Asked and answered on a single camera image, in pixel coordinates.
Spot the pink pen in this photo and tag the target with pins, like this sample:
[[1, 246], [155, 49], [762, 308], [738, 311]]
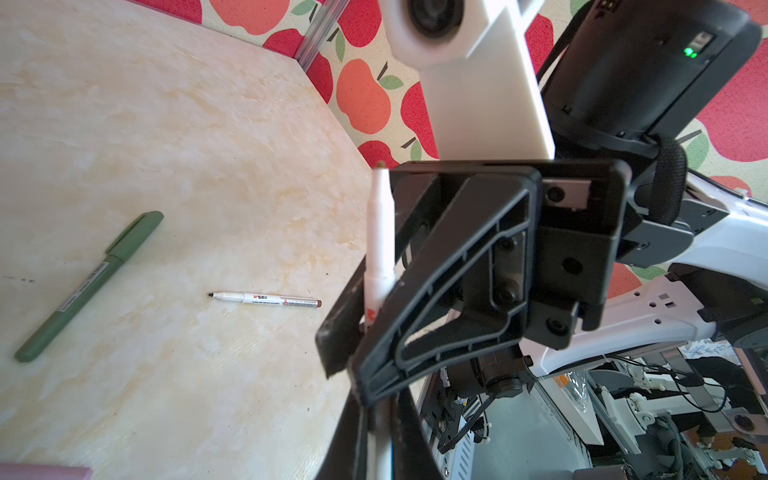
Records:
[[16, 471]]

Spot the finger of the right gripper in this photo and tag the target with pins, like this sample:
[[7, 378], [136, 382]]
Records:
[[407, 278]]

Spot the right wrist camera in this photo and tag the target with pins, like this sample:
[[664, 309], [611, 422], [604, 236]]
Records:
[[476, 75]]

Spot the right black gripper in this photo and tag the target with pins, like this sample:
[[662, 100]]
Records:
[[582, 211]]

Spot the green pen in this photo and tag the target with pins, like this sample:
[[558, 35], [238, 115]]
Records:
[[116, 255]]

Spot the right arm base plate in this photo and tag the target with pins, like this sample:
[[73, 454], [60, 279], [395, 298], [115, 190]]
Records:
[[443, 415]]

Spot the white pen yellow end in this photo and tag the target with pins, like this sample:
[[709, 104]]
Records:
[[379, 280]]

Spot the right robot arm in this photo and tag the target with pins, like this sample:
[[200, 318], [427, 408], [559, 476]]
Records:
[[692, 256]]

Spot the white pen brown end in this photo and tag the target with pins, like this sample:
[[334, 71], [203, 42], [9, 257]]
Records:
[[265, 299]]

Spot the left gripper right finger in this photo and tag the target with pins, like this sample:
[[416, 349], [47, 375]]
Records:
[[412, 458]]

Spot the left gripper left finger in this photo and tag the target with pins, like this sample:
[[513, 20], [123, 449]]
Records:
[[347, 454]]

